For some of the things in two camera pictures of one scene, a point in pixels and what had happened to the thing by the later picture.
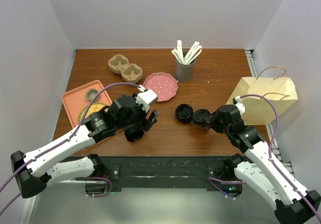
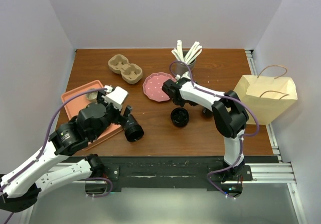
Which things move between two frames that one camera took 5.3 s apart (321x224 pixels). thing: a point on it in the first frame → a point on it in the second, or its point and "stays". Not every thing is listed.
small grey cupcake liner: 90,94 stays
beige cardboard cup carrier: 131,73 stays
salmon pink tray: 75,100 stays
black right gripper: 212,119 → 191,103
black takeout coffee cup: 205,126 → 206,112
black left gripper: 145,123 → 121,118
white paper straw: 193,53 stays
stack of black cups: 133,133 stays
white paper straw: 180,50 stays
